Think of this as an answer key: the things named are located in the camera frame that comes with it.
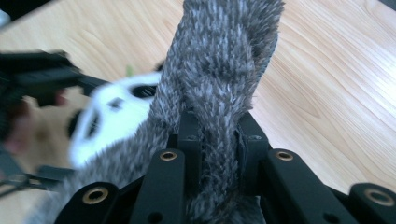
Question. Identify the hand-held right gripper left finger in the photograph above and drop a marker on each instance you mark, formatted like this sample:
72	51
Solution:
191	140

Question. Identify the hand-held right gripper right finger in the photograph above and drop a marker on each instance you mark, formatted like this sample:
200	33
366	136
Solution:
252	146

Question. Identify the panda plush toy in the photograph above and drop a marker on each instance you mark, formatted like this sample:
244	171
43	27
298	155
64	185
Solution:
118	121

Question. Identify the grey furry cloth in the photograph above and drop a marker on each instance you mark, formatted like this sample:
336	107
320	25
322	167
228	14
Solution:
218	62

